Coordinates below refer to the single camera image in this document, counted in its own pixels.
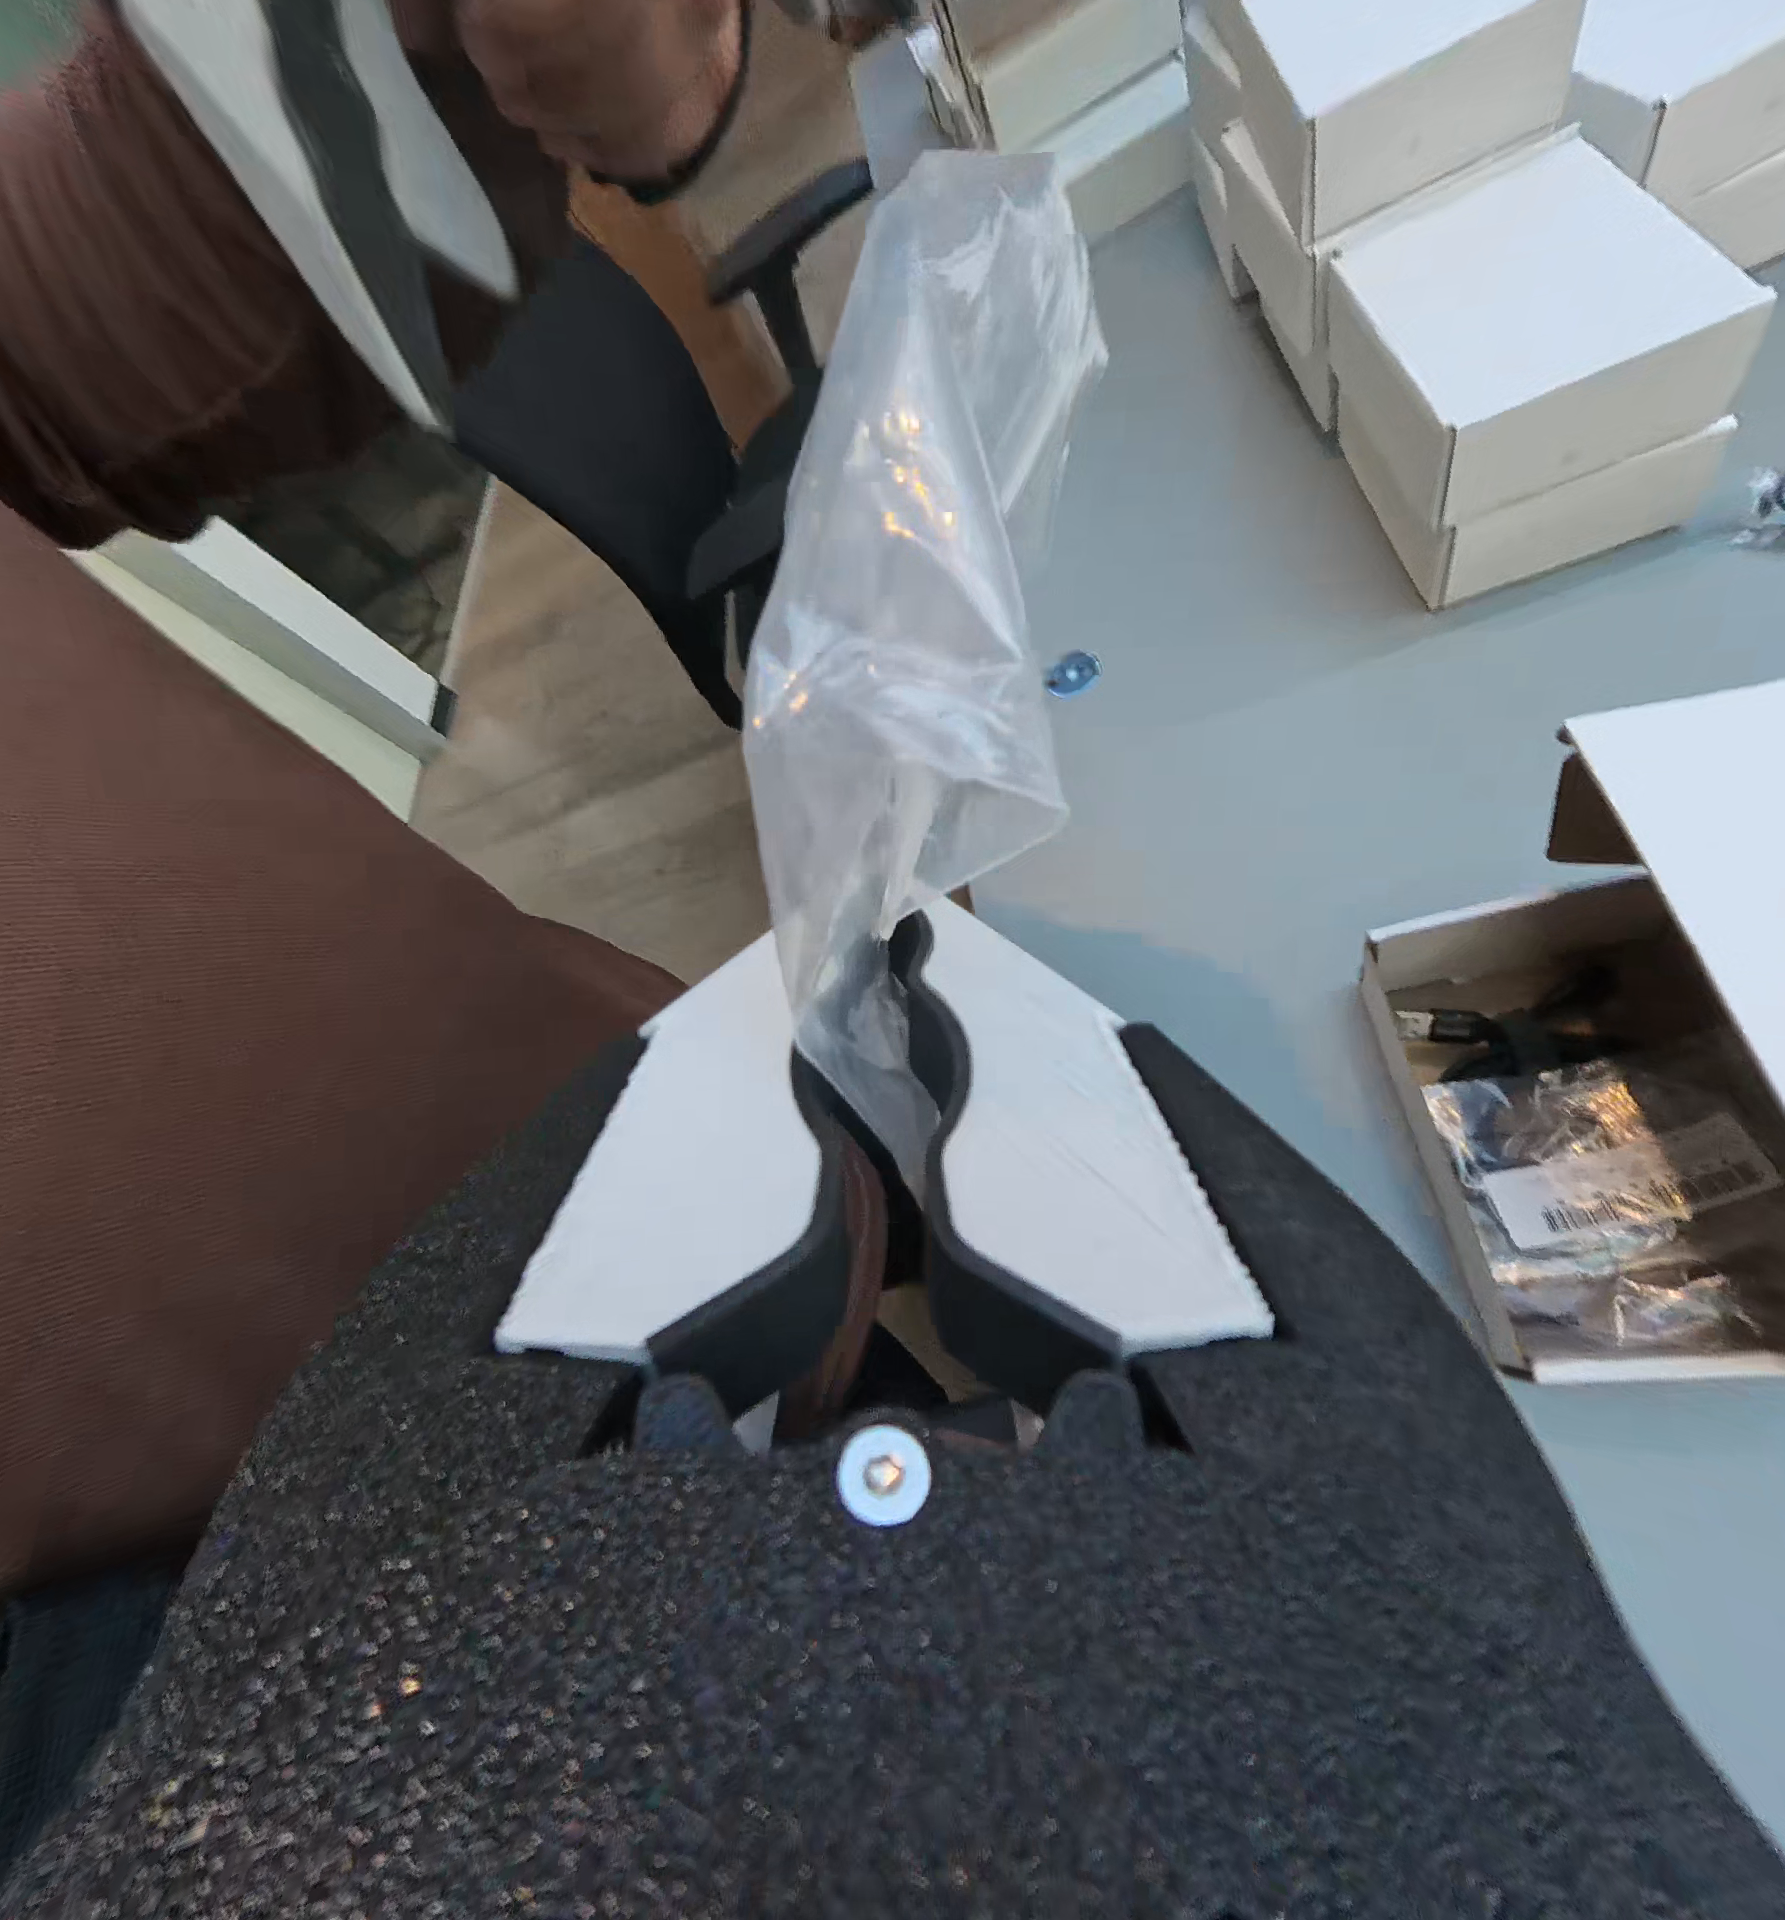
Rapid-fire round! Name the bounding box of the person's left hand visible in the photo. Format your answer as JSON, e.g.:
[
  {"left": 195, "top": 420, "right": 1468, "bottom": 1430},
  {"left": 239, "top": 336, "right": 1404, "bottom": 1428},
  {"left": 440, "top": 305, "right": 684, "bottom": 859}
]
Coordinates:
[{"left": 397, "top": 0, "right": 760, "bottom": 204}]

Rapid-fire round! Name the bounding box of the white side table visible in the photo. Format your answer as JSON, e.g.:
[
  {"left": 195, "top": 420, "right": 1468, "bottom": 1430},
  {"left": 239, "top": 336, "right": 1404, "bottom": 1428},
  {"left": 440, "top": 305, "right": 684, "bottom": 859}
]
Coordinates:
[{"left": 60, "top": 436, "right": 503, "bottom": 819}]

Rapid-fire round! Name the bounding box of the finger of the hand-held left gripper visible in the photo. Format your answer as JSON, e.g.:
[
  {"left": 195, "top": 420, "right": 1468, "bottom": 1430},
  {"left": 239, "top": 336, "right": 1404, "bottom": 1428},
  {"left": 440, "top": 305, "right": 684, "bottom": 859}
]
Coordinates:
[
  {"left": 126, "top": 0, "right": 450, "bottom": 437},
  {"left": 343, "top": 0, "right": 522, "bottom": 303}
]

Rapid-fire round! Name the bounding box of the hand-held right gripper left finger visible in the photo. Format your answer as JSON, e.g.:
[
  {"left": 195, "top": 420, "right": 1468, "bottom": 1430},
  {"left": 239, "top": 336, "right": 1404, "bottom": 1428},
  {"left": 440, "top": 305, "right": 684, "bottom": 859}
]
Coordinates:
[{"left": 493, "top": 931, "right": 896, "bottom": 1418}]

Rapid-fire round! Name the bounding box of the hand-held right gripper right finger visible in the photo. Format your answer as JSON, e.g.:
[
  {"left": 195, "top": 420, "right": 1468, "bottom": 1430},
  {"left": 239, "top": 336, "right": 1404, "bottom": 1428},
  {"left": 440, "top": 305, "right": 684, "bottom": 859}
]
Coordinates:
[{"left": 888, "top": 897, "right": 1277, "bottom": 1418}]

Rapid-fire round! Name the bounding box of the black cable bundle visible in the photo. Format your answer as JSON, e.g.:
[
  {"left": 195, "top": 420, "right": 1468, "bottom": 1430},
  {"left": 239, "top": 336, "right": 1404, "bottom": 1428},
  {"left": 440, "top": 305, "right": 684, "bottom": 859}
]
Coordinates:
[{"left": 1395, "top": 968, "right": 1623, "bottom": 1086}]

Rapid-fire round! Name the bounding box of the pile of white cardboard boxes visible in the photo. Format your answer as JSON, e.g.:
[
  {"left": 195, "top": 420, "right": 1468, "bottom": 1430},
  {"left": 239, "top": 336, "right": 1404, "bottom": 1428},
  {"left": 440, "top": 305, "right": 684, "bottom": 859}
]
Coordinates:
[{"left": 923, "top": 0, "right": 1785, "bottom": 614}]

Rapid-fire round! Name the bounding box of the crinkled clear plastic bag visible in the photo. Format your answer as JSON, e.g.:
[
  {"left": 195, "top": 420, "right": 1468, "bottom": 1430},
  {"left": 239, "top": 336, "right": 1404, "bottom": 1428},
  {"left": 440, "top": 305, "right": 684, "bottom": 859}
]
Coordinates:
[{"left": 743, "top": 148, "right": 1112, "bottom": 1156}]

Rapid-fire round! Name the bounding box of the small white cardboard box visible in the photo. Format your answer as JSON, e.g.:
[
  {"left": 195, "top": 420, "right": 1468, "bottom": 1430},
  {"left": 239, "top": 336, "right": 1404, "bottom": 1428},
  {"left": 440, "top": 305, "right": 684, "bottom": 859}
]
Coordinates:
[{"left": 1358, "top": 676, "right": 1785, "bottom": 1389}]

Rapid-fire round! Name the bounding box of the grey desk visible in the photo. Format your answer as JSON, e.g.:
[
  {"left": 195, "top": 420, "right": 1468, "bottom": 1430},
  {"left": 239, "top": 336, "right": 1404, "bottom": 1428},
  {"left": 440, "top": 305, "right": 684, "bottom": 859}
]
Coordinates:
[{"left": 833, "top": 45, "right": 1785, "bottom": 1920}]

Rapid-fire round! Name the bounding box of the black office chair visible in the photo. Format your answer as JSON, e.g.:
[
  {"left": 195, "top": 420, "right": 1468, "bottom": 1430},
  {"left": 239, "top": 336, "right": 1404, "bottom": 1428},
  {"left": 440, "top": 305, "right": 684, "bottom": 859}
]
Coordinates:
[{"left": 449, "top": 157, "right": 881, "bottom": 731}]

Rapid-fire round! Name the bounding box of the clear packet with barcode label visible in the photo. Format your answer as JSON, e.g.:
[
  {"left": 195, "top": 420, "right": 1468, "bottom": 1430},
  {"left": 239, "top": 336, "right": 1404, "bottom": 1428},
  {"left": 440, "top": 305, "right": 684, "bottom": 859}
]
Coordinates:
[{"left": 1424, "top": 1073, "right": 1785, "bottom": 1351}]

